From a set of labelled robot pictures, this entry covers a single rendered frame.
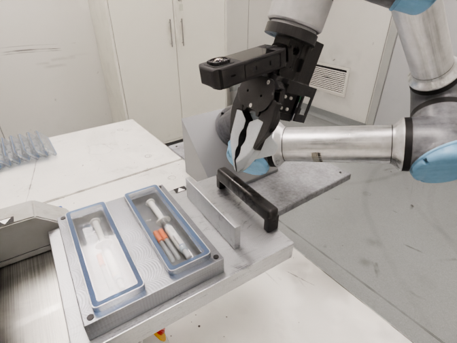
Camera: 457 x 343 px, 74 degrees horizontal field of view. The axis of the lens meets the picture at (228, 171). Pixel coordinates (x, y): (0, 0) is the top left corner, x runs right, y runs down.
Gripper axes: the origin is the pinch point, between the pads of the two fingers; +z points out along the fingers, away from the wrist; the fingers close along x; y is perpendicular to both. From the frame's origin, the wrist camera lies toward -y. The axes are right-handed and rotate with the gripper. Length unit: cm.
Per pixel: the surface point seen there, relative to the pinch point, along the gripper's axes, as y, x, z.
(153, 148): 20, 72, 25
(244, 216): 3.0, -2.4, 7.9
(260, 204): 2.4, -5.3, 4.1
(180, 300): -11.3, -11.0, 13.1
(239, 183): 2.8, 0.9, 3.8
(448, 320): 135, -18, 63
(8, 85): -23, 240, 48
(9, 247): -27.0, 11.0, 19.7
